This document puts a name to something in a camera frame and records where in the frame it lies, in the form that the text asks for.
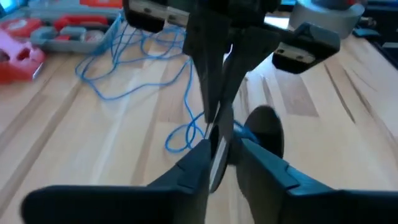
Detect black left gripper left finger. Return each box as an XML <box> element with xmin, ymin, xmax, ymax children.
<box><xmin>21</xmin><ymin>139</ymin><xmax>213</xmax><ymax>224</ymax></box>

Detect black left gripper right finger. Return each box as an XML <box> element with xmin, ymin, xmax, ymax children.
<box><xmin>235</xmin><ymin>138</ymin><xmax>398</xmax><ymax>224</ymax></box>

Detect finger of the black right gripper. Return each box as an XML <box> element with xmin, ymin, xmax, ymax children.
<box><xmin>217</xmin><ymin>27</ymin><xmax>282</xmax><ymax>141</ymax></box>
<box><xmin>182</xmin><ymin>14</ymin><xmax>233</xmax><ymax>124</ymax></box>

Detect blue ethernet cable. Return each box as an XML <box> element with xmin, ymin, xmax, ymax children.
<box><xmin>74</xmin><ymin>21</ymin><xmax>261</xmax><ymax>155</ymax></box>

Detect black cable spool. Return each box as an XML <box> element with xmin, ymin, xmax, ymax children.
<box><xmin>208</xmin><ymin>102</ymin><xmax>285</xmax><ymax>194</ymax></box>

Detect small round tape roll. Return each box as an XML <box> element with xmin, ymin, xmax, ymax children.
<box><xmin>83</xmin><ymin>29</ymin><xmax>106</xmax><ymax>44</ymax></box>

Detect grey plastic tool case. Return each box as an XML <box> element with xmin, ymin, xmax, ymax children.
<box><xmin>0</xmin><ymin>0</ymin><xmax>124</xmax><ymax>54</ymax></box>

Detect red tape measure box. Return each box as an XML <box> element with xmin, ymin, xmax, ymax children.
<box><xmin>0</xmin><ymin>29</ymin><xmax>47</xmax><ymax>84</ymax></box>

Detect red tape measure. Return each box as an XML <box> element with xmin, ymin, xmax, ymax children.
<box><xmin>0</xmin><ymin>17</ymin><xmax>43</xmax><ymax>38</ymax></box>

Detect red-handled pliers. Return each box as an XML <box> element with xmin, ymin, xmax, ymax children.
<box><xmin>79</xmin><ymin>0</ymin><xmax>124</xmax><ymax>9</ymax></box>
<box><xmin>52</xmin><ymin>14</ymin><xmax>109</xmax><ymax>32</ymax></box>

